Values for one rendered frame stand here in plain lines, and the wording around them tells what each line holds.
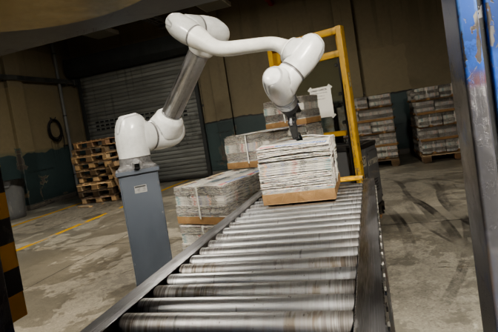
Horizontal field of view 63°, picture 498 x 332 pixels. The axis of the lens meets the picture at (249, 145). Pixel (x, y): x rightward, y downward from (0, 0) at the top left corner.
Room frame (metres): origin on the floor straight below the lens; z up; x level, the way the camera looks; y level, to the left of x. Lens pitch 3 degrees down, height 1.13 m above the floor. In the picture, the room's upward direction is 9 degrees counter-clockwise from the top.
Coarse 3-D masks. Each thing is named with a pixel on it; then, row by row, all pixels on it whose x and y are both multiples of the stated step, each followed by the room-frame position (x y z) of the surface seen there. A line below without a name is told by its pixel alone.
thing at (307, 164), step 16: (288, 144) 1.58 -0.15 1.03; (304, 144) 1.52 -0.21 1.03; (320, 144) 1.50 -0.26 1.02; (272, 160) 1.55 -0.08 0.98; (288, 160) 1.56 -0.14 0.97; (304, 160) 1.53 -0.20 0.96; (320, 160) 1.51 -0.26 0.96; (272, 176) 1.57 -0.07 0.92; (288, 176) 1.55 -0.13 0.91; (304, 176) 1.53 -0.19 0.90; (320, 176) 1.52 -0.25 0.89; (272, 192) 1.57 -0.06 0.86; (288, 192) 1.55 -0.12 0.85
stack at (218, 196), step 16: (224, 176) 2.51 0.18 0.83; (240, 176) 2.41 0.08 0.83; (256, 176) 2.48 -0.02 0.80; (176, 192) 2.38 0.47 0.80; (192, 192) 2.31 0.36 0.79; (208, 192) 2.24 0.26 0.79; (224, 192) 2.20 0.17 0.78; (240, 192) 2.32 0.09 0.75; (256, 192) 2.46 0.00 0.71; (176, 208) 2.39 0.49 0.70; (192, 208) 2.32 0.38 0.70; (208, 208) 2.25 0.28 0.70; (224, 208) 2.19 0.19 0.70; (192, 224) 2.37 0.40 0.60; (192, 240) 2.35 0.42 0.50
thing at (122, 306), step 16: (240, 208) 1.62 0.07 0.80; (224, 224) 1.40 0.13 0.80; (208, 240) 1.22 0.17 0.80; (176, 256) 1.10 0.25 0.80; (160, 272) 1.00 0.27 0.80; (176, 272) 1.01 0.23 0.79; (144, 288) 0.90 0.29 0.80; (128, 304) 0.83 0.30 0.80; (96, 320) 0.77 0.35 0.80; (112, 320) 0.76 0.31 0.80
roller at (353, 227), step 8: (352, 224) 1.16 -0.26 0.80; (240, 232) 1.26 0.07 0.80; (248, 232) 1.24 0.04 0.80; (256, 232) 1.23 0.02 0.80; (264, 232) 1.22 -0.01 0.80; (272, 232) 1.21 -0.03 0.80; (280, 232) 1.20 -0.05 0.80; (288, 232) 1.19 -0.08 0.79; (296, 232) 1.18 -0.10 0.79; (304, 232) 1.18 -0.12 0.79; (312, 232) 1.17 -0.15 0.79; (320, 232) 1.16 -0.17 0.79
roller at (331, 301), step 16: (144, 304) 0.83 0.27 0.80; (160, 304) 0.81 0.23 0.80; (176, 304) 0.80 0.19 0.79; (192, 304) 0.79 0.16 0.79; (208, 304) 0.78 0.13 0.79; (224, 304) 0.77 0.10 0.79; (240, 304) 0.76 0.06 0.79; (256, 304) 0.75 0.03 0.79; (272, 304) 0.74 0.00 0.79; (288, 304) 0.73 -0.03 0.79; (304, 304) 0.72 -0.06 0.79; (320, 304) 0.71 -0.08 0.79; (336, 304) 0.70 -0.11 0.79; (352, 304) 0.70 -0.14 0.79
